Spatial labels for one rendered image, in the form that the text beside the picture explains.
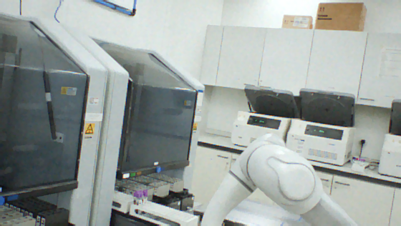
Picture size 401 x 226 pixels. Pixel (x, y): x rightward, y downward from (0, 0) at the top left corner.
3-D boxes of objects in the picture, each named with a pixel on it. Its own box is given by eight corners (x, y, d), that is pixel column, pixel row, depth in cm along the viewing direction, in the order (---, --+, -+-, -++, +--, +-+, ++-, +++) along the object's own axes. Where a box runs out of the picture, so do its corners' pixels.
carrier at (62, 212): (64, 224, 148) (66, 208, 148) (68, 225, 147) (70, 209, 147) (39, 231, 138) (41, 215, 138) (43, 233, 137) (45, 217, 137)
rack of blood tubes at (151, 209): (127, 217, 171) (129, 203, 170) (141, 212, 179) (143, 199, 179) (185, 237, 157) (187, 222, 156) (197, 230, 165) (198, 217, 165)
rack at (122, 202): (76, 199, 185) (78, 187, 185) (92, 195, 194) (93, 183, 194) (124, 216, 171) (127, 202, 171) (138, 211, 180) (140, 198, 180)
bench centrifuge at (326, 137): (283, 155, 376) (293, 85, 372) (298, 151, 431) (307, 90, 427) (342, 167, 350) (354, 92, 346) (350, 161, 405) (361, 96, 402)
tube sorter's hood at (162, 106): (42, 156, 194) (57, 31, 191) (120, 149, 247) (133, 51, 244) (121, 180, 170) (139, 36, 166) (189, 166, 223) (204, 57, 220)
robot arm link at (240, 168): (221, 164, 124) (234, 174, 111) (258, 122, 126) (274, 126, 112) (249, 189, 127) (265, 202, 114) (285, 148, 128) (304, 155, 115)
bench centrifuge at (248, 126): (228, 144, 404) (237, 84, 401) (250, 141, 458) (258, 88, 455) (278, 154, 377) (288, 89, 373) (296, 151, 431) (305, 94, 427)
